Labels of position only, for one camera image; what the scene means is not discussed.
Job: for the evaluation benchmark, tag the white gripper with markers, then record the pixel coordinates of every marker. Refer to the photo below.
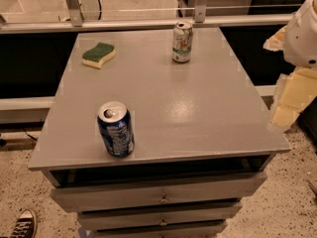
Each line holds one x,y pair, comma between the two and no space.
302,40

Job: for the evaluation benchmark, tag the green and yellow sponge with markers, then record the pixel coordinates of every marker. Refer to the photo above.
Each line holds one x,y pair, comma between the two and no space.
98,55

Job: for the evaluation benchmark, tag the white green 7up can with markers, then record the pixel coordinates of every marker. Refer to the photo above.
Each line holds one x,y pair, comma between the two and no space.
182,41

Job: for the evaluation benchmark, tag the blue pepsi can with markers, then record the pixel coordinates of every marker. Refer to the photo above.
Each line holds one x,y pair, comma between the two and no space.
115,126

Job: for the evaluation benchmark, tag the grey drawer cabinet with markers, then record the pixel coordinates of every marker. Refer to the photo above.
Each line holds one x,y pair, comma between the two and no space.
195,119

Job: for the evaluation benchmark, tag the lower grey drawer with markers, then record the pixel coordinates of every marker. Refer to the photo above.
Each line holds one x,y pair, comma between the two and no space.
210,228

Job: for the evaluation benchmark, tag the grey drawer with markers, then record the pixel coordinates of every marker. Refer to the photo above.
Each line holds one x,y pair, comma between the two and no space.
210,228
158,192
158,216

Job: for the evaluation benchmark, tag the grey metal railing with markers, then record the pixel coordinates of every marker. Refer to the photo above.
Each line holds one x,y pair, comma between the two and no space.
53,16

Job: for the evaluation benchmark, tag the middle grey drawer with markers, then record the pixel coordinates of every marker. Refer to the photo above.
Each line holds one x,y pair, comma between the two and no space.
158,216

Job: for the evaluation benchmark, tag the upper grey drawer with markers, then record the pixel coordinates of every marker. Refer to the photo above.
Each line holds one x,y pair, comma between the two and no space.
158,192

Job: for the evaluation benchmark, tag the black white sneaker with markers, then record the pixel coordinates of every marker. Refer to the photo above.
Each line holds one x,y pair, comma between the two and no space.
25,226

